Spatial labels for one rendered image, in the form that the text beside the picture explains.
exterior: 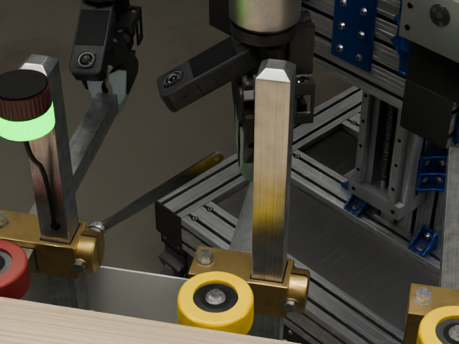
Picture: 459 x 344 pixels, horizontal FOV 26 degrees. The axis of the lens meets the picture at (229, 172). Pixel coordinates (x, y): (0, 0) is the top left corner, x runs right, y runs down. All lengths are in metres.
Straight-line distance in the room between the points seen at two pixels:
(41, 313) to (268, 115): 0.31
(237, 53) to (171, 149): 1.73
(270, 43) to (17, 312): 0.38
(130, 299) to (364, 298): 0.86
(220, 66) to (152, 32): 2.26
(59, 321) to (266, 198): 0.25
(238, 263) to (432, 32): 0.49
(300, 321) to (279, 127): 1.06
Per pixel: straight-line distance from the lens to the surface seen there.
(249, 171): 1.13
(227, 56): 1.05
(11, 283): 1.09
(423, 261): 2.12
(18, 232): 1.20
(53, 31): 3.35
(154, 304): 1.26
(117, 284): 1.25
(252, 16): 1.01
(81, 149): 1.33
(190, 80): 1.05
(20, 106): 0.99
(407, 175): 1.99
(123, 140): 2.80
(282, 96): 0.97
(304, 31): 1.05
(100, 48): 1.33
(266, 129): 1.00
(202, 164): 1.16
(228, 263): 1.15
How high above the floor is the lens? 1.65
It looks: 38 degrees down
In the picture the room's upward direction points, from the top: straight up
